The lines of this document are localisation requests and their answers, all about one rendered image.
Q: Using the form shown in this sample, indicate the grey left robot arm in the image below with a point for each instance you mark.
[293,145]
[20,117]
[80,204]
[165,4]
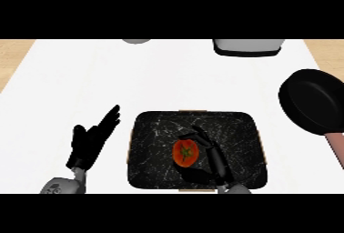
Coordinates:
[67,183]

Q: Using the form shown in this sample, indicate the red tomato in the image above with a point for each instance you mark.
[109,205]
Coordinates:
[185,153]

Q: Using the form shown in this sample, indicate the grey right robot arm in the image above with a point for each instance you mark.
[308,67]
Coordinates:
[235,189]

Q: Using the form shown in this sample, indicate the grey round object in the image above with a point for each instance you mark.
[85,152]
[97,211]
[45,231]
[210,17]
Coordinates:
[137,41]

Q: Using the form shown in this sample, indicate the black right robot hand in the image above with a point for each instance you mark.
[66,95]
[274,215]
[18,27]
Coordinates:
[216,157]

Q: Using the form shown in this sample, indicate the grey appliance with black base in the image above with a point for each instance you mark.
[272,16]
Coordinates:
[247,48]

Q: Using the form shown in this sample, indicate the black marble tray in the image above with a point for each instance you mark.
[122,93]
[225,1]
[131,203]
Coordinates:
[157,151]

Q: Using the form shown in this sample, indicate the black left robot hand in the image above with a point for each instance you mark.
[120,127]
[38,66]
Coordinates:
[92,140]

